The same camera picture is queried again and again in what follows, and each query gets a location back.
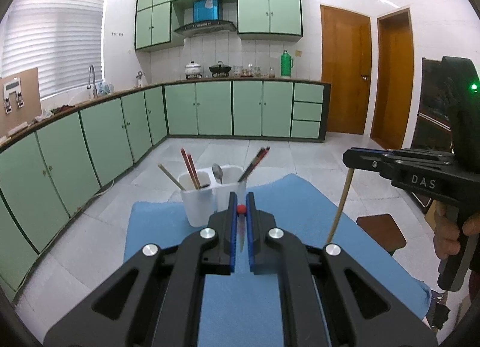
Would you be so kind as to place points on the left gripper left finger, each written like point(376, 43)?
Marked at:
point(155, 298)

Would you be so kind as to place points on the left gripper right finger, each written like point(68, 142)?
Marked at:
point(327, 298)

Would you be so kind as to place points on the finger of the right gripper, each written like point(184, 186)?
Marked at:
point(369, 159)
point(420, 156)

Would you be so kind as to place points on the plain wooden chopstick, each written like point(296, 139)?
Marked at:
point(341, 204)

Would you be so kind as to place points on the red orange star chopstick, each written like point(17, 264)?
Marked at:
point(242, 225)

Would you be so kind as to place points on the red striped chopstick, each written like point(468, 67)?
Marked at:
point(193, 171)

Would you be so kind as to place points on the red patterned chopstick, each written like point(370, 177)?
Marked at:
point(184, 156)

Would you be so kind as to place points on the green lower kitchen cabinets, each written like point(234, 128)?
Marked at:
point(49, 173)

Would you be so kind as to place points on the green kitchen cabinets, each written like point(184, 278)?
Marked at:
point(49, 173)
point(156, 20)

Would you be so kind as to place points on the green upper kitchen cabinets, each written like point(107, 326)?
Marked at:
point(156, 20)

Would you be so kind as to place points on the kitchen faucet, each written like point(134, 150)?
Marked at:
point(91, 84)

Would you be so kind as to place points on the person right hand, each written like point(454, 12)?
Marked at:
point(446, 233)

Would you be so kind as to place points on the dark glass cabinet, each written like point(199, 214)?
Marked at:
point(432, 130)

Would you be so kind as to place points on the wooden door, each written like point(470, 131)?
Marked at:
point(394, 79)
point(346, 65)

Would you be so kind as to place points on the brown wooden stool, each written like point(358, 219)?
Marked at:
point(384, 230)

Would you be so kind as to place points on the blue table cloth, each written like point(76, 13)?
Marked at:
point(244, 309)

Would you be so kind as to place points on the left white utensil holder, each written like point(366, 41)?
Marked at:
point(199, 204)

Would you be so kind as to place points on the white utensil holder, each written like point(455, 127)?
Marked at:
point(231, 183)
point(199, 204)

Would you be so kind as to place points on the wooden chopstick in holder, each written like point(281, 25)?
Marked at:
point(171, 177)

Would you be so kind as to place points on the right white utensil holder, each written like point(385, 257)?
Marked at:
point(231, 183)

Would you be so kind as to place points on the metal spoon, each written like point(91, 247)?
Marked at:
point(218, 173)

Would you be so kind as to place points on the green thermos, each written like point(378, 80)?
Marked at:
point(287, 64)

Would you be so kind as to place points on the black wok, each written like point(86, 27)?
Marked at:
point(220, 70)

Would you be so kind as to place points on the white cooking pot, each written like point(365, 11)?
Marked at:
point(193, 70)

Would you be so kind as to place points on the brown cardboard board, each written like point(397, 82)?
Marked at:
point(20, 100)

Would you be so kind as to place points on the range hood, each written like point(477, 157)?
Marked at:
point(206, 18)

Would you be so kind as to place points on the window blinds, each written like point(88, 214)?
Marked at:
point(61, 38)

